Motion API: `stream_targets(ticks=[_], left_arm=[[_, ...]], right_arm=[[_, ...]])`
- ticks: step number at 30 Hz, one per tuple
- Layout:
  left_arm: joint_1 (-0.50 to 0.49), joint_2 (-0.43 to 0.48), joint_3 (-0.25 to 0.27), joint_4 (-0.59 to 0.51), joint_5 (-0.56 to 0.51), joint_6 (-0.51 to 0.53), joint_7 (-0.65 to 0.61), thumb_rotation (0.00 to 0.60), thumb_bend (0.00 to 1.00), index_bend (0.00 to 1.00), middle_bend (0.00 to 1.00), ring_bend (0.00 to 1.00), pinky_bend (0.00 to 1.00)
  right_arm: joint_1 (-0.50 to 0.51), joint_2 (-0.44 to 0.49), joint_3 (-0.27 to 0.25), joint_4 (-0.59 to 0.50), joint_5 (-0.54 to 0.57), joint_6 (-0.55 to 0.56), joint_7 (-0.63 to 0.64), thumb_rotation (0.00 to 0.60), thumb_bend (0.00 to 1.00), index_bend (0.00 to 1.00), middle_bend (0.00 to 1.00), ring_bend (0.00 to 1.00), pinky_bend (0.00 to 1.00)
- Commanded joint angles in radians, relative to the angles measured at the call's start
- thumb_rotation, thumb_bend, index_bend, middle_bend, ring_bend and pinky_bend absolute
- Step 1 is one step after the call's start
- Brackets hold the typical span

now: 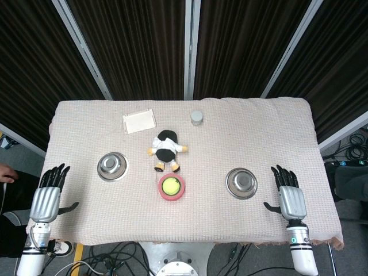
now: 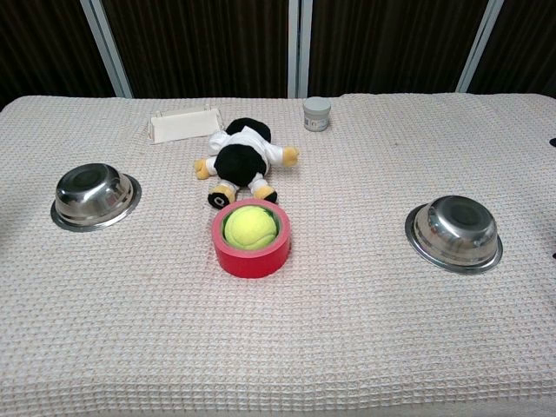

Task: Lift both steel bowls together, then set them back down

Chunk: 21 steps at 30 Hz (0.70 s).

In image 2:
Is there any stainless steel bowl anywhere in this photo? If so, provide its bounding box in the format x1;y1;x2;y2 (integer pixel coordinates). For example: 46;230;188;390
404;195;504;275
50;162;143;233

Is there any yellow tennis ball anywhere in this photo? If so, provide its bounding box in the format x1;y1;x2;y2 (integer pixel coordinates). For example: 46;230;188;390
222;205;279;250

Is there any red tape roll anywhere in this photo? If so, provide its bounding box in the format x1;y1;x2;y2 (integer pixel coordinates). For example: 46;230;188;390
211;200;292;279

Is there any small grey lidded jar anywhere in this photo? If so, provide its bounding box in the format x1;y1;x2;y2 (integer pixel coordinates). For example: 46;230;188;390
302;96;332;133

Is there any white napkin holder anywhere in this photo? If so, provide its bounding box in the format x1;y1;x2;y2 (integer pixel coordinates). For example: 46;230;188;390
149;103;225;145

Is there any beige waffle tablecloth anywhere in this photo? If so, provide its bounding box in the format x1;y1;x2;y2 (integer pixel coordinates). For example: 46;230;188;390
0;92;556;417

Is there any dark ribbed partition panel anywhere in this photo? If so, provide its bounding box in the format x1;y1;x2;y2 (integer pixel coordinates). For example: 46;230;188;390
100;0;291;100
467;0;556;96
0;0;116;109
307;0;491;99

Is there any grey aluminium partition post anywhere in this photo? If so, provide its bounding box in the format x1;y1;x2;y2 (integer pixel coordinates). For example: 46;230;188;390
287;0;313;99
455;0;506;93
79;0;134;99

